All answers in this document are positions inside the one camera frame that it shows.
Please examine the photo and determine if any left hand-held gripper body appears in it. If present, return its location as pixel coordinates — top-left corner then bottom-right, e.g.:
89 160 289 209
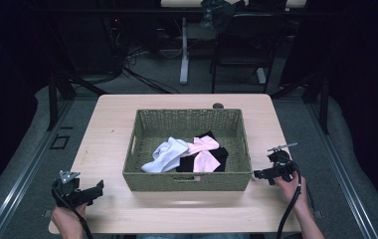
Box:
51 169 94 209

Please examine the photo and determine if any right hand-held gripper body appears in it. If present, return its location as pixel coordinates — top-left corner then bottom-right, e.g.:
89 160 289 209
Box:
266 142 299 183

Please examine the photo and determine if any black sock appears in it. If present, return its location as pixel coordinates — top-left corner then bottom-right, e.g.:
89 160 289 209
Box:
175 130 230 173

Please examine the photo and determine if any pink sock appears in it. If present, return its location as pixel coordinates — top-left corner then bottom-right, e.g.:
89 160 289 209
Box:
192 150 222 173
180 134 221 158

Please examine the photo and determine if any green woven basket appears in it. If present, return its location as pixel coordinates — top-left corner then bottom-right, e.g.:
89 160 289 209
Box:
121 108 254 192

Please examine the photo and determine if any white sock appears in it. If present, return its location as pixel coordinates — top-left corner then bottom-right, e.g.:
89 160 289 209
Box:
140 136 190 174

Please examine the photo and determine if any person's right hand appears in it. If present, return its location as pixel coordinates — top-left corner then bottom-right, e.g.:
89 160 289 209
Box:
274 172 307 210

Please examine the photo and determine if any person's left hand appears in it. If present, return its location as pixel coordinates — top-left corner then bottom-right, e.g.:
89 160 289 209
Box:
51 202 89 235

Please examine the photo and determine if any black metal stand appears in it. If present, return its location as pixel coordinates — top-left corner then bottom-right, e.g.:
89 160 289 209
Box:
45 69 109 132
270 73 331 135

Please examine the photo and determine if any white desk leg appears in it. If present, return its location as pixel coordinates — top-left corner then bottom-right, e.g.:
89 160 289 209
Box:
256 67 268 86
179 17 191 86

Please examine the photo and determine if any black chair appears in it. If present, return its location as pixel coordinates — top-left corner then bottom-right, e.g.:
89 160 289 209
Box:
209 12 289 95

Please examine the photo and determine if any dark bag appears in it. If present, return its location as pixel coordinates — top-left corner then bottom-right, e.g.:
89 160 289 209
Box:
199 0 237 30

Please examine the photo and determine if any metal floor rail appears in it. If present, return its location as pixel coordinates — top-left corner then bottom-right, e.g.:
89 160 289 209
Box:
303 100 378 239
0 99 76 239

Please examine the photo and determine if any bundle of floor cables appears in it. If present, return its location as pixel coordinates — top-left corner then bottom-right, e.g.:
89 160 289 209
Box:
118 46 182 95

